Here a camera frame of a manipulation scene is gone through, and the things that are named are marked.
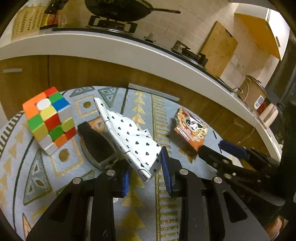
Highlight wooden cutting board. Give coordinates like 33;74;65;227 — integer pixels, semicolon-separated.
200;21;238;77

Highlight panda snack bag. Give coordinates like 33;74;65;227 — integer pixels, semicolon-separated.
174;107;208;151

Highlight heart patterned white box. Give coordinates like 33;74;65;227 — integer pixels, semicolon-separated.
94;97;162;182

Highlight black wok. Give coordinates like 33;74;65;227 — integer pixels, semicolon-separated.
85;0;181;22

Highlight rubik's cube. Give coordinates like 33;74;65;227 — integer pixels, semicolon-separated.
23;87;77;156

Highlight beige rice cooker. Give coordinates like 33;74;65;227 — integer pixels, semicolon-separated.
237;75;267;111

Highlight dark window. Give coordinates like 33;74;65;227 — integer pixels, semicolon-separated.
265;40;295;133

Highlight woven yellow basket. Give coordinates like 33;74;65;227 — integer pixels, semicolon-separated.
11;6;46;40

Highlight wooden lower cabinets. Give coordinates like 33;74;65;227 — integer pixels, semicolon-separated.
1;55;281;160

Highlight wall power socket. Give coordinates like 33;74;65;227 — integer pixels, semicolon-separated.
230;55;239;68

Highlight white electric kettle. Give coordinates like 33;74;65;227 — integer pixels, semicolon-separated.
259;103;278;128

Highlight dark sauce bottle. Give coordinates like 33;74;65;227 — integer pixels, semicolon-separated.
40;0;59;29

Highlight white upper cabinet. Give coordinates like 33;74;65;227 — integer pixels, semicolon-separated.
234;4;290;60

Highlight black gas stove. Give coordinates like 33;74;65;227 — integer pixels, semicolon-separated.
52;16;233;93

